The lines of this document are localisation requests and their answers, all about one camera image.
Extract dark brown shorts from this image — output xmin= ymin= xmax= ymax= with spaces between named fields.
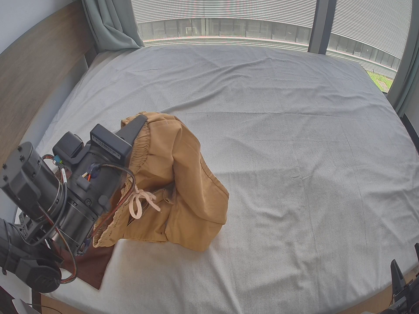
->
xmin=52 ymin=166 xmax=115 ymax=290

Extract tan shorts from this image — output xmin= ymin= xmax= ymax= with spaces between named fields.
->
xmin=93 ymin=111 xmax=230 ymax=252

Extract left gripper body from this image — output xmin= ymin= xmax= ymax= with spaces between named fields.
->
xmin=54 ymin=124 xmax=133 ymax=251

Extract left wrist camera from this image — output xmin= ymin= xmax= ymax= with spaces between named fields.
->
xmin=52 ymin=131 xmax=90 ymax=172

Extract window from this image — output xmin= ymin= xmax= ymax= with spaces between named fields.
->
xmin=126 ymin=0 xmax=414 ymax=94

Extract bed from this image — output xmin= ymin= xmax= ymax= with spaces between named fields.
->
xmin=0 ymin=0 xmax=419 ymax=314

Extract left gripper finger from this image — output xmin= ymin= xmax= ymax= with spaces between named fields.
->
xmin=113 ymin=115 xmax=148 ymax=145

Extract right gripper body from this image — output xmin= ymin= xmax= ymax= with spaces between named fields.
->
xmin=390 ymin=278 xmax=419 ymax=314

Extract grey-green curtain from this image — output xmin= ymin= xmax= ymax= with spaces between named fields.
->
xmin=77 ymin=0 xmax=145 ymax=51

